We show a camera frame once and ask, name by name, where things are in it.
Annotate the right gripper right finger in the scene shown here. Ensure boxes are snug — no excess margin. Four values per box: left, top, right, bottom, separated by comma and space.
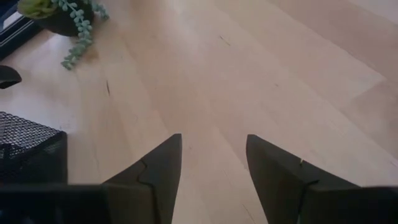
245, 133, 363, 224

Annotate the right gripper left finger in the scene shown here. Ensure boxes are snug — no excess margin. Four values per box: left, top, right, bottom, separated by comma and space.
101, 133, 183, 224

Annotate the black mesh desk organizer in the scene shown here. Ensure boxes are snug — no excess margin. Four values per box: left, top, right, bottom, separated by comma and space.
0, 111, 68, 185

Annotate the potted succulent plant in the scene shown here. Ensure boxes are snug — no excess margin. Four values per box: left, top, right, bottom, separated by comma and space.
17, 0, 110, 71

